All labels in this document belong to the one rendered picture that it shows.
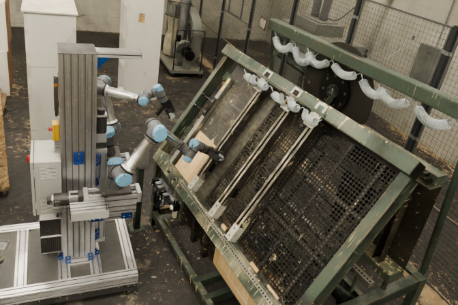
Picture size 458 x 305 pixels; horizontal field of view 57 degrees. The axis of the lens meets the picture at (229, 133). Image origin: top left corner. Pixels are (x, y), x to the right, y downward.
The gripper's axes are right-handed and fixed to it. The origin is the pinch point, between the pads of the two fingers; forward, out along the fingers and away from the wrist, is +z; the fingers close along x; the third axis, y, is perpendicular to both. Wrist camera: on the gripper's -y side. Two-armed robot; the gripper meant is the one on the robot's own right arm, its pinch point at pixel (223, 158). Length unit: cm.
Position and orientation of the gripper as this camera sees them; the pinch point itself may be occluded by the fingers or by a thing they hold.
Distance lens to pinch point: 347.8
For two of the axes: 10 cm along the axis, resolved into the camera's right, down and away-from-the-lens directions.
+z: 6.6, 3.9, 6.5
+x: -5.8, 8.0, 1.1
